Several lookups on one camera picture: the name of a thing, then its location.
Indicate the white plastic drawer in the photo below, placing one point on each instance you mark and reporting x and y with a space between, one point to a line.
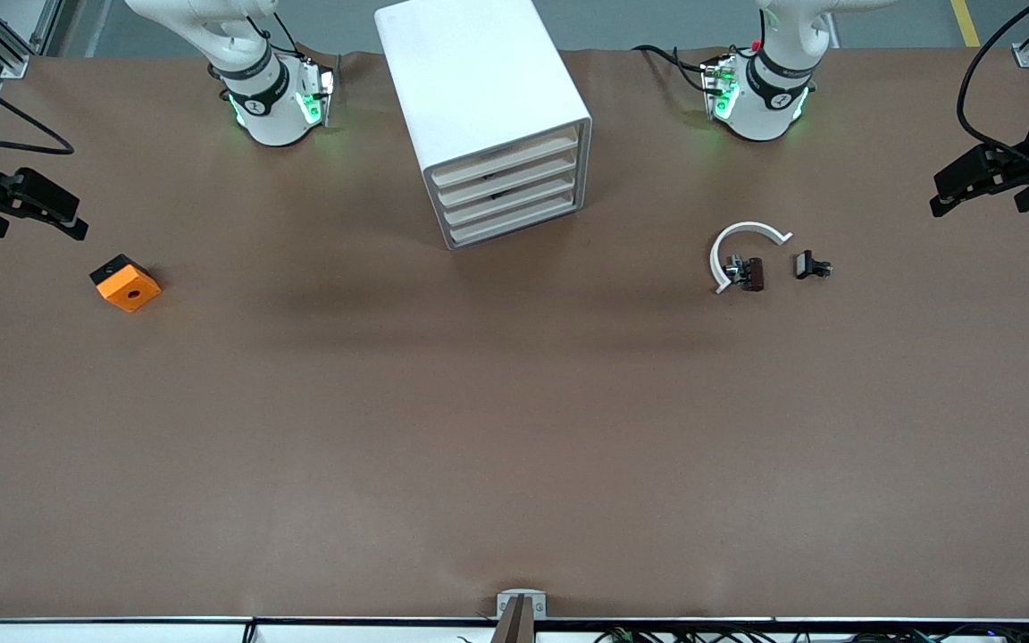
506 159
514 221
514 202
506 181

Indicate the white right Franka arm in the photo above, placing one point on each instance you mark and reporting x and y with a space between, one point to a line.
269 112

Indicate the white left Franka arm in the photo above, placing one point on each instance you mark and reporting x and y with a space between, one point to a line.
769 107

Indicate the white drawer cabinet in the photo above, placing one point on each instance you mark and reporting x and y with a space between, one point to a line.
479 80

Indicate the orange block with hole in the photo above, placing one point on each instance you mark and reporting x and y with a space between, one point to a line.
126 288

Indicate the small black clip component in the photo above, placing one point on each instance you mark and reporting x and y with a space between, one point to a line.
807 264

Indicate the dark brown small component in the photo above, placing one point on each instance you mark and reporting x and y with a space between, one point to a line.
751 273

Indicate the white curved plastic part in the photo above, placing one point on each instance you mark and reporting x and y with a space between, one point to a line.
718 254

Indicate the brown table cover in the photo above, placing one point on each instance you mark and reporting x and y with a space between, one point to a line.
514 429

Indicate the grey metal table bracket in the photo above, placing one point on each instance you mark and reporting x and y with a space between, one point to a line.
504 600

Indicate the brown post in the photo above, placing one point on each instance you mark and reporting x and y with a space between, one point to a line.
514 625

